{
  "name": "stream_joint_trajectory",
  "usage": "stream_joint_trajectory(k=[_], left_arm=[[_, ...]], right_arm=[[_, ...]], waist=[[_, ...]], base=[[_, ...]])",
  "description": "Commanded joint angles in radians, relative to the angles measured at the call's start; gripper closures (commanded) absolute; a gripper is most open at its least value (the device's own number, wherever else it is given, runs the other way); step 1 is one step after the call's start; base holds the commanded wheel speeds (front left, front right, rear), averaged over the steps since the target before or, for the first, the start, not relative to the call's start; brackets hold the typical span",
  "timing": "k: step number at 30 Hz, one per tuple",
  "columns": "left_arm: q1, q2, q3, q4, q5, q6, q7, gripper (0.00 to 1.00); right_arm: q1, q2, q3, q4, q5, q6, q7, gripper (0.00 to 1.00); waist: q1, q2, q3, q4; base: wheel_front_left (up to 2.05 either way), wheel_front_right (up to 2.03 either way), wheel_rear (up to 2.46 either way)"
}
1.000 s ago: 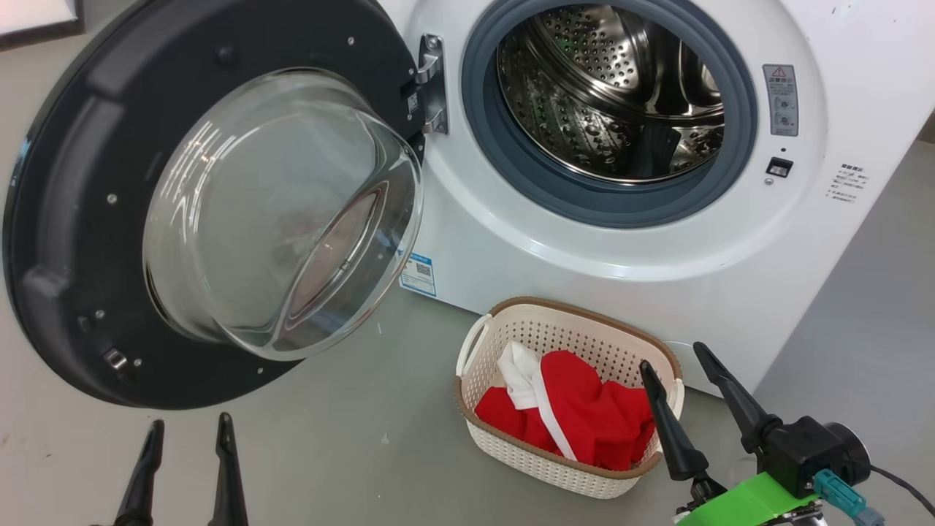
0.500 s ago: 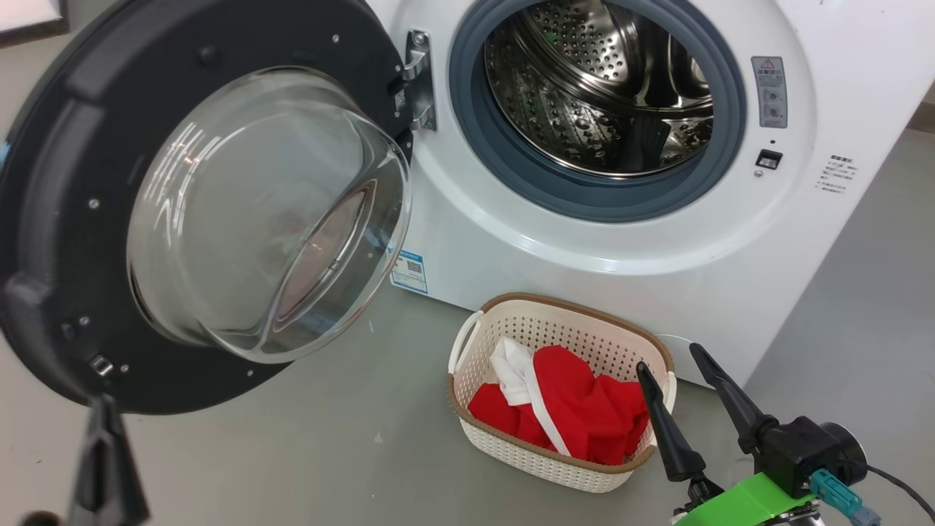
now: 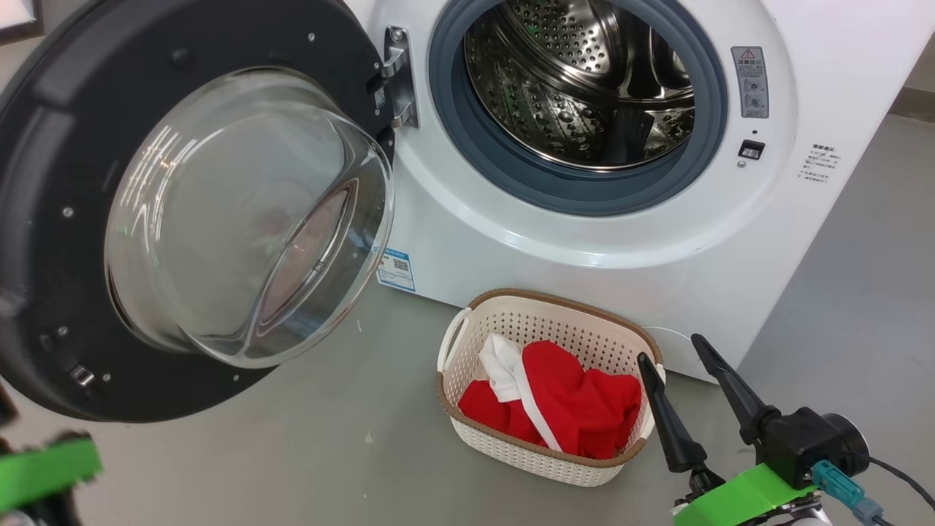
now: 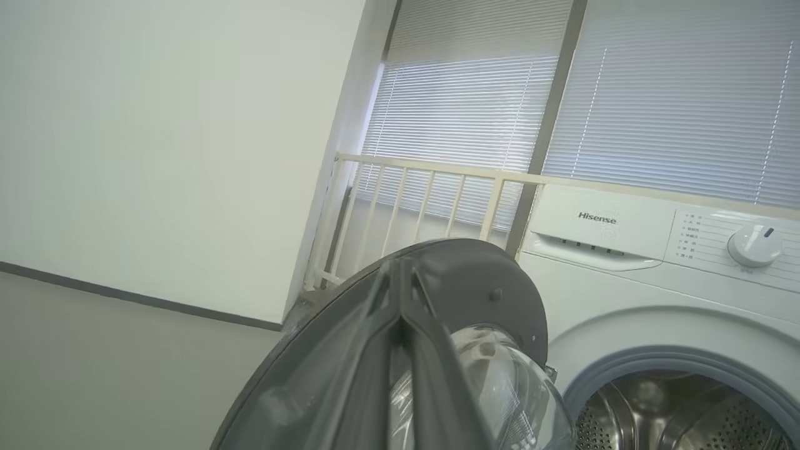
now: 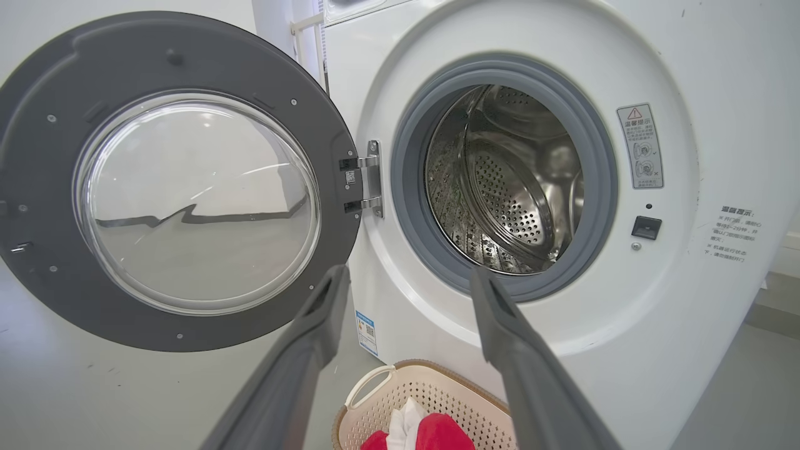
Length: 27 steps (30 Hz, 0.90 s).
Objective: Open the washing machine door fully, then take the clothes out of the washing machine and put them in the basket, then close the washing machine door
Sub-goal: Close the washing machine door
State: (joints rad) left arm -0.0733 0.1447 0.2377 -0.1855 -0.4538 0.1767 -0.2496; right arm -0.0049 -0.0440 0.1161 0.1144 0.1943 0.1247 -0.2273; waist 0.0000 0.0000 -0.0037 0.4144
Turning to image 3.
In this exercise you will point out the red and white garment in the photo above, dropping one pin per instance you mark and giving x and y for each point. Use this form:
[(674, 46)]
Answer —
[(577, 402)]

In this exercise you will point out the grey warning sticker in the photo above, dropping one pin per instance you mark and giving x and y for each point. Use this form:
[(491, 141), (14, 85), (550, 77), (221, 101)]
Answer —
[(750, 82)]

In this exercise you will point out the black door latch socket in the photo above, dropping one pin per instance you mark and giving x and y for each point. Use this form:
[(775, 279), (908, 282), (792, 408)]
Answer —
[(751, 149)]

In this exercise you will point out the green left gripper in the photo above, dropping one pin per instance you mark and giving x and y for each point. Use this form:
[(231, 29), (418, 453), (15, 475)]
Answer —
[(44, 471)]

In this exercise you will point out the white front-load washing machine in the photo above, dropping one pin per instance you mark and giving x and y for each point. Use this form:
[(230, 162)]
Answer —
[(584, 241)]

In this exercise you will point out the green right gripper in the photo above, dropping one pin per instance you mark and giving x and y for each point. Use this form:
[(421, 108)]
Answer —
[(738, 500)]

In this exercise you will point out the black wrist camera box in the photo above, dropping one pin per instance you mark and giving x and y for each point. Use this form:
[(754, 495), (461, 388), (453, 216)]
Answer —
[(811, 442)]

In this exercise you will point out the round white filter cover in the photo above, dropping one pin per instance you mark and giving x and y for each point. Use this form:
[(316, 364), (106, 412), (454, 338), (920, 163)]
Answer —
[(676, 351)]

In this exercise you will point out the cream perforated laundry basket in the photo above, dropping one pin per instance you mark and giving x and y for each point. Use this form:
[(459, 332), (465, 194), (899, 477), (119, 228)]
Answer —
[(504, 453)]

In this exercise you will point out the blue energy label sticker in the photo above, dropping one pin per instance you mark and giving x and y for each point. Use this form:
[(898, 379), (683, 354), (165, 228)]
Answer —
[(395, 270)]

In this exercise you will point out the washing machine glass door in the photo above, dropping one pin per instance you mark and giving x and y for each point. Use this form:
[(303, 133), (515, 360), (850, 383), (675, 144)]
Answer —
[(66, 146)]

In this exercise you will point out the metal door hinge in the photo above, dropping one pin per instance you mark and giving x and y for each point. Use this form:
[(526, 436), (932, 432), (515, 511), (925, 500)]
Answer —
[(398, 73)]

